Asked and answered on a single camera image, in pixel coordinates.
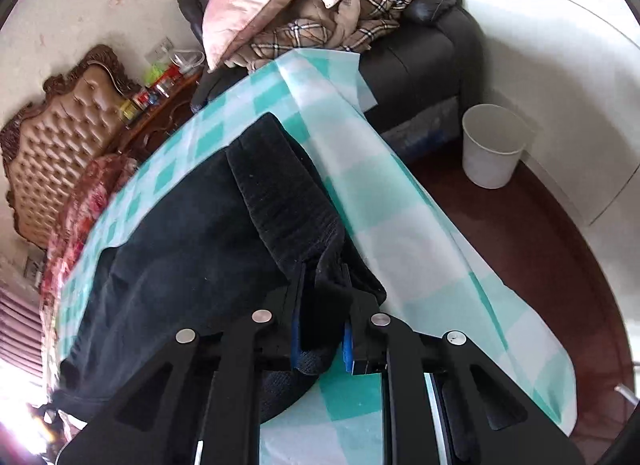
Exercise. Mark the large pink pillow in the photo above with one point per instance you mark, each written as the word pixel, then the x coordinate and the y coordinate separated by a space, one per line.
pixel 250 0

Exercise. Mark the wall socket plate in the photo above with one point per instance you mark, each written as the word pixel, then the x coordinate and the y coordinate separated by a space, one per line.
pixel 34 270

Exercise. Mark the wooden nightstand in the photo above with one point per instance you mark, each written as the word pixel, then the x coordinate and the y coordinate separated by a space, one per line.
pixel 160 120

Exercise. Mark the black pants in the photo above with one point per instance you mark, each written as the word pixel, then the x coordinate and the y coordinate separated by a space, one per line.
pixel 175 245

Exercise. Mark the black leather sofa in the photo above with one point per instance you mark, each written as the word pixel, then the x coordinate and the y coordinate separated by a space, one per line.
pixel 425 60

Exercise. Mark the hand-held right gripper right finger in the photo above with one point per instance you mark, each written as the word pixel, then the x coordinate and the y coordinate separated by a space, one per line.
pixel 350 345

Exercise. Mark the yellow-lid jar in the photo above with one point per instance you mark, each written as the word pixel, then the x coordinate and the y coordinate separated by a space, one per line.
pixel 131 110

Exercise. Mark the brown plaid blanket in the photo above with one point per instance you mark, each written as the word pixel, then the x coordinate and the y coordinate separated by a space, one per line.
pixel 370 10

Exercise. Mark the tufted wooden headboard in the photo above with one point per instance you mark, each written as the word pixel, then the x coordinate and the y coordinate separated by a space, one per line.
pixel 55 145

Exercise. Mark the green packet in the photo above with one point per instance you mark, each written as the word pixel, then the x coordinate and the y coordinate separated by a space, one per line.
pixel 154 74

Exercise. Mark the double wall socket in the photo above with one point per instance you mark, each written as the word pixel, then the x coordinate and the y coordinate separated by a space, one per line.
pixel 160 47

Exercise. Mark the pink striped curtain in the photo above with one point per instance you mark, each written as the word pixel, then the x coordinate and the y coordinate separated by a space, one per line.
pixel 17 330

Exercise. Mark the clear plastic container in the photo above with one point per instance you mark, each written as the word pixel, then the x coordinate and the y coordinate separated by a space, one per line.
pixel 187 60

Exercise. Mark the red floral bedding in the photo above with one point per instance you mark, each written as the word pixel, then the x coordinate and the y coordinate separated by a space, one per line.
pixel 85 205

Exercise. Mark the green checked sheet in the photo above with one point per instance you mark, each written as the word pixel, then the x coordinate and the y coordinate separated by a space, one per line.
pixel 400 225

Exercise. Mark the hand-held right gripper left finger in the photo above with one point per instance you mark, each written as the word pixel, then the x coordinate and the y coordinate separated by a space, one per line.
pixel 297 330

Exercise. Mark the white waste bin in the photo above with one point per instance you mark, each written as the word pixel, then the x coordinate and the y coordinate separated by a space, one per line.
pixel 492 155

